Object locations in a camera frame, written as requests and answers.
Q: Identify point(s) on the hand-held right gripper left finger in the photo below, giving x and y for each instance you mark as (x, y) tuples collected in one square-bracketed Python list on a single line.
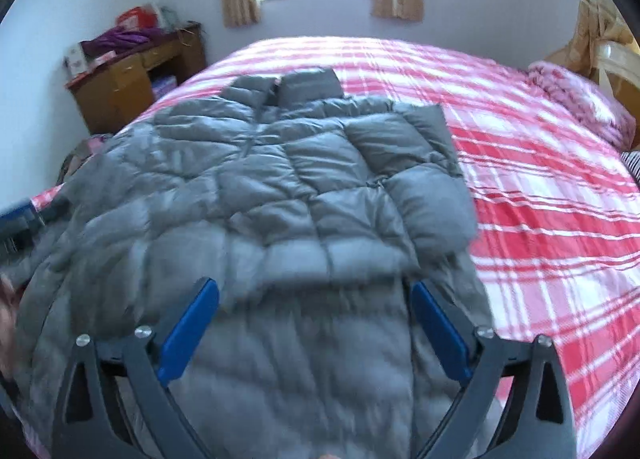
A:
[(187, 334)]

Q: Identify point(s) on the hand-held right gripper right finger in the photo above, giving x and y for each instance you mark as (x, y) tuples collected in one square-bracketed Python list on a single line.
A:
[(442, 334)]

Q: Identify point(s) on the grey puffer jacket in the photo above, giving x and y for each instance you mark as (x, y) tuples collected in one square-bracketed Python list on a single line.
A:
[(280, 189)]

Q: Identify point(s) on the wooden bedside cabinet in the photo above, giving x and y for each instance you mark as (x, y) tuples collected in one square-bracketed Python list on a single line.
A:
[(120, 89)]

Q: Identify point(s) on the white box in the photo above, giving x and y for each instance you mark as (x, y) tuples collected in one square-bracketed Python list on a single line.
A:
[(76, 61)]

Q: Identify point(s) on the bed with red plaid blanket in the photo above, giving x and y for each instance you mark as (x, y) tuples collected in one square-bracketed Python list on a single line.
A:
[(550, 189)]

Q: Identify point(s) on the stack of books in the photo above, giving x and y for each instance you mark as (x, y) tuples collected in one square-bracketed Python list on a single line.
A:
[(164, 88)]

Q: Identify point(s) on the purple cloth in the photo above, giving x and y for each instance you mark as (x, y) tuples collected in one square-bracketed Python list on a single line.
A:
[(117, 41)]

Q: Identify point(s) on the red bag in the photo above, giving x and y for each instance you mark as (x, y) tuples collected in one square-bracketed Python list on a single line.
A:
[(136, 19)]

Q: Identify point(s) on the striped pillow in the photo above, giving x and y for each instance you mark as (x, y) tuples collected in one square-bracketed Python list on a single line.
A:
[(632, 166)]

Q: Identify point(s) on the pink patterned pillow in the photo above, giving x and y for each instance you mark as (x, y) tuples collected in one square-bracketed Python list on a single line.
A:
[(580, 94)]

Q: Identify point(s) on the beige chair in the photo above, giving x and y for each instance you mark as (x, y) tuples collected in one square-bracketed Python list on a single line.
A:
[(617, 64)]

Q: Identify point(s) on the yellow hanging cloth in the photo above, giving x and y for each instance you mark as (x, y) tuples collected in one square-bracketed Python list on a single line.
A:
[(595, 24)]

